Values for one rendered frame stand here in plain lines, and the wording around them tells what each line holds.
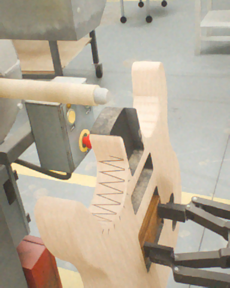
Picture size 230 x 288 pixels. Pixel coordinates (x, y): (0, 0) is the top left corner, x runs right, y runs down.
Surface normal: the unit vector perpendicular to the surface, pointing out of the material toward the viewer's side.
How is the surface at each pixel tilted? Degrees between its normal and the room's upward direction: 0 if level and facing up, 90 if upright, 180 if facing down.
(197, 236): 0
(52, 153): 90
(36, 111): 90
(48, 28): 90
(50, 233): 90
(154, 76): 78
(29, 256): 0
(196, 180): 0
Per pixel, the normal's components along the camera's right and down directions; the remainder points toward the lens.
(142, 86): -0.40, 0.37
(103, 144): -0.36, 0.62
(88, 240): 0.91, 0.07
